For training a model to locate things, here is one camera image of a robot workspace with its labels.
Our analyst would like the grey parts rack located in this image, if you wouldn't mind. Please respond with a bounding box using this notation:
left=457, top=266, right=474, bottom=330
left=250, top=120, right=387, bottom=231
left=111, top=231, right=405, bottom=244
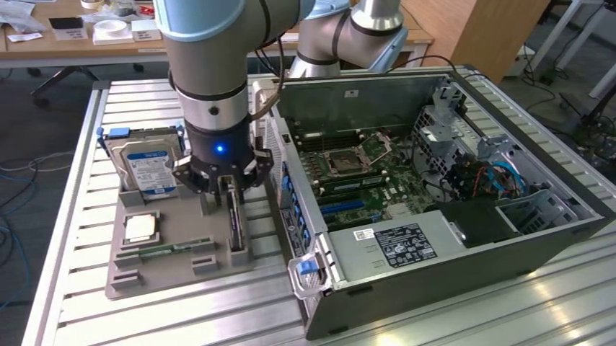
left=104, top=179, right=256, bottom=302

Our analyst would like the low-profile Nvidia graphics card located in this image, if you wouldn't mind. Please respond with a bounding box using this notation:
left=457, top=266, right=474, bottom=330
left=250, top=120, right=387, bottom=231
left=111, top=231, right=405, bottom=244
left=220, top=174, right=247, bottom=254

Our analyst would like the silver CPU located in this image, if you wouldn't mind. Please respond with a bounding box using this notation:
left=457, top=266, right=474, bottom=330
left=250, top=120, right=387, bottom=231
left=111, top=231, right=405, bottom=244
left=123, top=214, right=160, bottom=245

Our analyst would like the black and white box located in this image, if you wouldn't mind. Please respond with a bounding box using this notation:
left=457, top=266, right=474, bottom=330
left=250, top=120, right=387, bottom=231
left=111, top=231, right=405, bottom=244
left=46, top=17, right=91, bottom=42

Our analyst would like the wooden desk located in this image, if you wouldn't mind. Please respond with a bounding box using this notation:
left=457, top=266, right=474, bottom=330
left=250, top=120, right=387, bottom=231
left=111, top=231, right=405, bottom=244
left=0, top=0, right=437, bottom=79

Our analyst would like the black office chair base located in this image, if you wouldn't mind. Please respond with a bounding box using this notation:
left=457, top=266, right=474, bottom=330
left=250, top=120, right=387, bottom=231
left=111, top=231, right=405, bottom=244
left=28, top=63, right=145, bottom=106

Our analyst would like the CPU socket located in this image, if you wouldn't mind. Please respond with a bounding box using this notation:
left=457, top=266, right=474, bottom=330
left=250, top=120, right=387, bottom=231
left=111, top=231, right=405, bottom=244
left=326, top=147, right=370, bottom=173

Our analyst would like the blue floor cable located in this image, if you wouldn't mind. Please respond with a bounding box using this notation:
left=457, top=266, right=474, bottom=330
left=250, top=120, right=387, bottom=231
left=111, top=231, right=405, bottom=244
left=0, top=172, right=38, bottom=311

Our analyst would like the green motherboard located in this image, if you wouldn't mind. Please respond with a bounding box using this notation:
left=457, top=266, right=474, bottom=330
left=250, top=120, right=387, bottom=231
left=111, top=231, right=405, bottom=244
left=283, top=118, right=439, bottom=232

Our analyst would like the open black PC case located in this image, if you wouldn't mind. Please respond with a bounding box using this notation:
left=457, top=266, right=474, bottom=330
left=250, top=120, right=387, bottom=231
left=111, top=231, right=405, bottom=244
left=252, top=64, right=616, bottom=342

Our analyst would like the blue wire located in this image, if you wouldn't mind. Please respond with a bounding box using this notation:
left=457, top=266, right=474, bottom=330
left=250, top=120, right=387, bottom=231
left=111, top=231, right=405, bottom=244
left=483, top=161, right=529, bottom=198

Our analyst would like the crumpled clear plastic bag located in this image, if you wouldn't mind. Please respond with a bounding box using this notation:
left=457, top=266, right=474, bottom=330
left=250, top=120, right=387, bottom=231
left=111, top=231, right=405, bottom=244
left=0, top=1, right=46, bottom=34

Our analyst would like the hard disk with blue label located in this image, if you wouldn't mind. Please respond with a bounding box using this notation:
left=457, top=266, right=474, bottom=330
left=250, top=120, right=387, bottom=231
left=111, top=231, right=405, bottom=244
left=97, top=122, right=189, bottom=201

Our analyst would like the black item in clear bag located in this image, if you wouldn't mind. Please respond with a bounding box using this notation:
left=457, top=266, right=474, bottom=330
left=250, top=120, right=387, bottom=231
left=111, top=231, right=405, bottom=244
left=103, top=5, right=139, bottom=19

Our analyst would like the metal drive cage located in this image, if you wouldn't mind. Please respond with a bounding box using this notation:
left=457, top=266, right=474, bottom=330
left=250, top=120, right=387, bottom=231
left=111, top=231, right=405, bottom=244
left=411, top=82, right=525, bottom=203

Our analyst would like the black plastic air shroud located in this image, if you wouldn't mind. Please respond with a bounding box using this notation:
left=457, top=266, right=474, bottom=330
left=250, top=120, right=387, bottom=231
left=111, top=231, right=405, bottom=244
left=435, top=200, right=525, bottom=249

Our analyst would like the white tape roll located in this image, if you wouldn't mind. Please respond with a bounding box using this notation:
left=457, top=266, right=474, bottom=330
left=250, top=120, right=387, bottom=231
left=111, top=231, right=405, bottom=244
left=93, top=19, right=127, bottom=37

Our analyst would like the metal socket cover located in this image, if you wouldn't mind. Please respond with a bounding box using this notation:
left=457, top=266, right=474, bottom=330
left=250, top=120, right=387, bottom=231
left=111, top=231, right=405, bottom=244
left=358, top=131, right=391, bottom=165

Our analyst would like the white table leg frame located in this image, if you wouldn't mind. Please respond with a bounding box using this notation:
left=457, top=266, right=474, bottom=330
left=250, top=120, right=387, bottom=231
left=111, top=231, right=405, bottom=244
left=526, top=0, right=616, bottom=99

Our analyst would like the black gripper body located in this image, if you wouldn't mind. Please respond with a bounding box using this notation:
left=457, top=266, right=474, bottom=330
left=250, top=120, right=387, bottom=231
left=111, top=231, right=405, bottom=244
left=184, top=115, right=256, bottom=178

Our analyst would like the flat white box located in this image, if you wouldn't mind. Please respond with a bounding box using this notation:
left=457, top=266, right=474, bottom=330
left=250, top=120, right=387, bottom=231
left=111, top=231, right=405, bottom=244
left=91, top=30, right=136, bottom=47

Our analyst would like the white card with red print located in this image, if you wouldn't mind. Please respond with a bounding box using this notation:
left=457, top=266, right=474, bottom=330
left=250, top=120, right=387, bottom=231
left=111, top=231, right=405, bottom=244
left=5, top=32, right=44, bottom=44

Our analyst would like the white box with label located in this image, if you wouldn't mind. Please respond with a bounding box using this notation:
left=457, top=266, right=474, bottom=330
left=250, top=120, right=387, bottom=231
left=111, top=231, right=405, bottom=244
left=129, top=19, right=161, bottom=43

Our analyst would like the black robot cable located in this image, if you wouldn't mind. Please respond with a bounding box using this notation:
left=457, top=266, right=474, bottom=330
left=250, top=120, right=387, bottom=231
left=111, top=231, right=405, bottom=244
left=250, top=32, right=290, bottom=120

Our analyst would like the bare green RAM stick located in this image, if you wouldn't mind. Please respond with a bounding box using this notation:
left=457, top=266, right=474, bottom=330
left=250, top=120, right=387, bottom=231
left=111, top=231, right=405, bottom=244
left=117, top=237, right=212, bottom=259

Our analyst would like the metal disk bay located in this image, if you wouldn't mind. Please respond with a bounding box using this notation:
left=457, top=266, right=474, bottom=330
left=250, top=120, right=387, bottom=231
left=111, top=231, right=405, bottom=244
left=494, top=182, right=586, bottom=237

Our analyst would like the red and yellow wire bundle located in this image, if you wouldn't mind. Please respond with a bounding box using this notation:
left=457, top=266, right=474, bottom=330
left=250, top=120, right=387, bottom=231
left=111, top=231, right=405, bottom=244
left=469, top=165, right=514, bottom=198

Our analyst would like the grey power supply unit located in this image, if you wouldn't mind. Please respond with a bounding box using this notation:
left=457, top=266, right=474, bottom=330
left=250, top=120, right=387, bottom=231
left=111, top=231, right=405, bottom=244
left=326, top=210, right=470, bottom=285

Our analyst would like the wooden cabinet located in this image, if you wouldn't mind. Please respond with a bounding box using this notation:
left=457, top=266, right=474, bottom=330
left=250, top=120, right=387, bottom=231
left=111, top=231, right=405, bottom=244
left=401, top=0, right=552, bottom=84

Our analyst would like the dark RAM stick with label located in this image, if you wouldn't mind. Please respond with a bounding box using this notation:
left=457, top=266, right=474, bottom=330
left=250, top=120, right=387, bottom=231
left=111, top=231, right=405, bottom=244
left=318, top=174, right=387, bottom=196

